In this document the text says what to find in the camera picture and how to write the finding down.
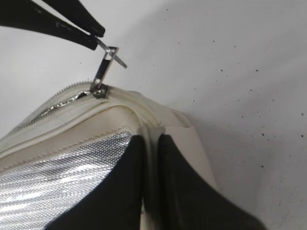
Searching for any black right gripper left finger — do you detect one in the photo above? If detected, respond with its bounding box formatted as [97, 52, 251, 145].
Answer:
[47, 135, 145, 230]

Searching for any cream insulated lunch bag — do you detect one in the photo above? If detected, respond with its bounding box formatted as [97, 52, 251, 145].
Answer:
[0, 80, 200, 230]

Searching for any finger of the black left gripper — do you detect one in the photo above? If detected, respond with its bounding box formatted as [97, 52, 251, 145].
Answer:
[33, 0, 105, 37]
[0, 6, 98, 50]

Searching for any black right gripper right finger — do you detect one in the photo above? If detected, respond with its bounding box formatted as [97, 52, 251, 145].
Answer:
[152, 134, 263, 230]

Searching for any silver zipper pull with ring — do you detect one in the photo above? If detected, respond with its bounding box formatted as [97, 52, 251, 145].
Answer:
[89, 38, 128, 99]

